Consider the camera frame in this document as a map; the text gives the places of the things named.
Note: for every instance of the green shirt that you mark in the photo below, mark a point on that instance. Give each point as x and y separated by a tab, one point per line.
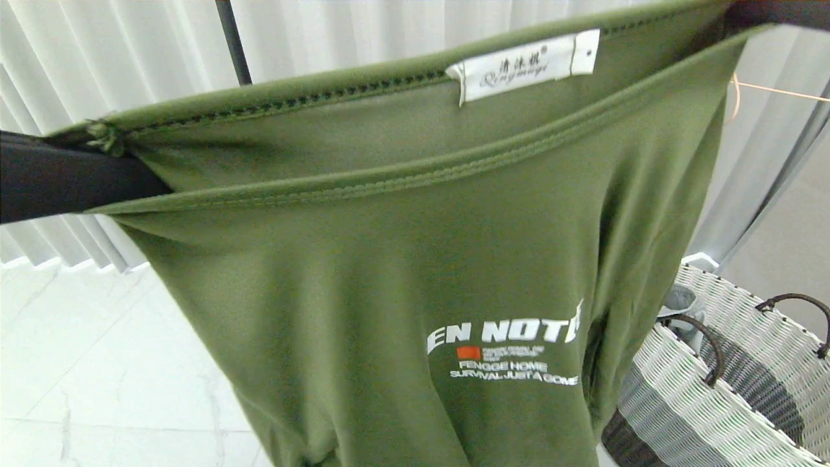
389	259

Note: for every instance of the black clothes rack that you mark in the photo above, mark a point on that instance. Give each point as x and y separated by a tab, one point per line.
235	45

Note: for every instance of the white laundry basket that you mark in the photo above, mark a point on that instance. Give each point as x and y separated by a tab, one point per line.
681	415

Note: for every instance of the pale grey garment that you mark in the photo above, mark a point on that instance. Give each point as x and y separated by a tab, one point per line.
684	301

